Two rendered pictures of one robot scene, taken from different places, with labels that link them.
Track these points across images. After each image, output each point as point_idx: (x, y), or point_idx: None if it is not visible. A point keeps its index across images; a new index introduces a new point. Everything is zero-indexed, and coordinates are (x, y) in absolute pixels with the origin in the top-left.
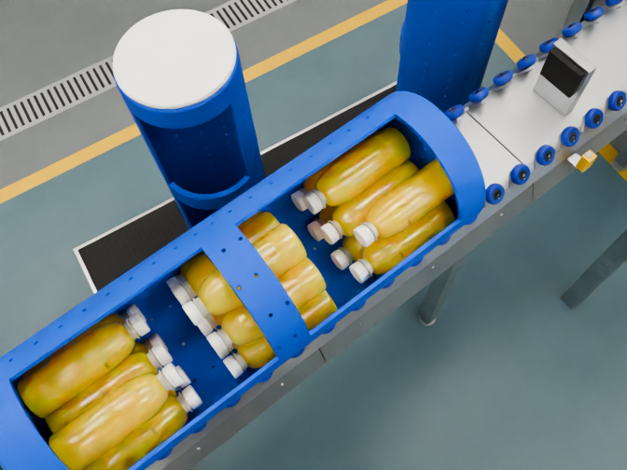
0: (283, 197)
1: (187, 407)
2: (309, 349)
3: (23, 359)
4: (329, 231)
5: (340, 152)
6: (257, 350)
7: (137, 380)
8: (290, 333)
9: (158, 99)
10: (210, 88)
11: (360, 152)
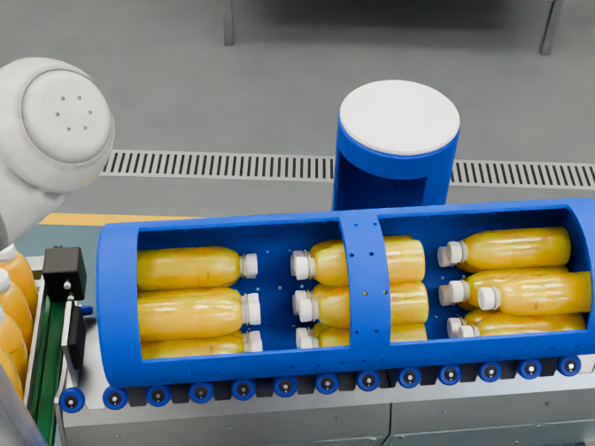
0: (430, 249)
1: (248, 351)
2: (381, 396)
3: (156, 223)
4: (456, 286)
5: (499, 208)
6: (336, 339)
7: (226, 296)
8: (373, 324)
9: (367, 137)
10: (416, 148)
11: (521, 230)
